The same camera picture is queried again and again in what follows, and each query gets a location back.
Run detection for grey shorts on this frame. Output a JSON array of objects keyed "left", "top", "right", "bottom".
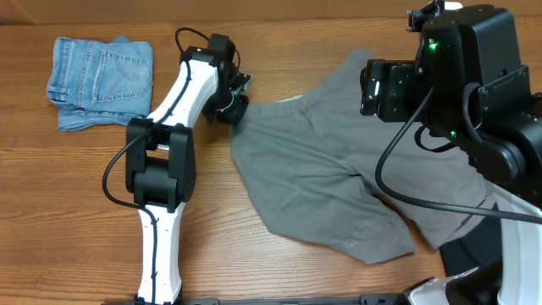
[{"left": 231, "top": 48, "right": 480, "bottom": 264}]

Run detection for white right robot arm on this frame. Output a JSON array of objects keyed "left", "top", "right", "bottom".
[{"left": 360, "top": 1, "right": 541, "bottom": 304}]

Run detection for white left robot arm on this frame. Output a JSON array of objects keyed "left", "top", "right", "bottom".
[{"left": 125, "top": 34, "right": 251, "bottom": 304}]

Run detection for folded blue denim jeans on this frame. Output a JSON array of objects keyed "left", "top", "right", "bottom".
[{"left": 47, "top": 36, "right": 153, "bottom": 131}]

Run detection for black t-shirt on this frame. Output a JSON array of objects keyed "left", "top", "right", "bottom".
[{"left": 440, "top": 218, "right": 502, "bottom": 276}]

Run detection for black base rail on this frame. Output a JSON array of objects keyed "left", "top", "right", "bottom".
[{"left": 174, "top": 293, "right": 404, "bottom": 305}]

